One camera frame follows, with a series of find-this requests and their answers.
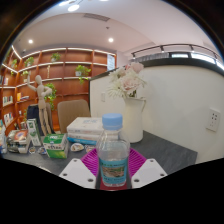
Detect window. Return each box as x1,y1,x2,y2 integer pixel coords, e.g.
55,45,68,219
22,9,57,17
169,51,224,71

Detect tan upholstered chair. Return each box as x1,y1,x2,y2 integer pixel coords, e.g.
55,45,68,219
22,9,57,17
57,99,92,134

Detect dark blue chair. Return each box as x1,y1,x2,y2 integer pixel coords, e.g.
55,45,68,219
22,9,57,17
26,103,51,134

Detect black ceiling track rail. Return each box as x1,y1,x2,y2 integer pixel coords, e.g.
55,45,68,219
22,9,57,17
130,43,223,61

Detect ceiling air vent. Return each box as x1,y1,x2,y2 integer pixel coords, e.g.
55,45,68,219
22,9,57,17
83,12,111,23

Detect wooden shelf unit with books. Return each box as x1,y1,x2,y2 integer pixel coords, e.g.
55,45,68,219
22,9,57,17
0,44,118,141

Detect ceiling lamp with round bulbs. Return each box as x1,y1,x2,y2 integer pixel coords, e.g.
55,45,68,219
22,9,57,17
58,0,111,13

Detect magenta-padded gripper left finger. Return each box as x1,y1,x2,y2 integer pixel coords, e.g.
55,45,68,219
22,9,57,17
59,147,101,190

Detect wooden artist mannequin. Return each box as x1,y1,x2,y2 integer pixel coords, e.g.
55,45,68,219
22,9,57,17
27,74,54,136

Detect white wall socket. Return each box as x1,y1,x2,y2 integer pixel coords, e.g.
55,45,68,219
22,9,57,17
205,107,222,133

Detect green and white box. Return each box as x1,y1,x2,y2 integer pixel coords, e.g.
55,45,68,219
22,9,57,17
43,133,70,159

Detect stack of dark books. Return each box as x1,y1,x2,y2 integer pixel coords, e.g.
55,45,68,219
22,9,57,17
6,129,33,154

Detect white vase with pink flowers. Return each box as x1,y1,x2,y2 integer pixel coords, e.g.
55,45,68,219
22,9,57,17
107,61,148,144

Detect grey curtain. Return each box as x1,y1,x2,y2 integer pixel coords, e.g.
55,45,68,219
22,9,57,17
133,53,171,64

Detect clear water bottle blue cap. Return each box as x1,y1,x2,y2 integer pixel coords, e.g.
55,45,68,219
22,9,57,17
95,112,131,188

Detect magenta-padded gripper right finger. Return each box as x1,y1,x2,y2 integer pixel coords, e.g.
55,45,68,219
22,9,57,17
128,147,168,190

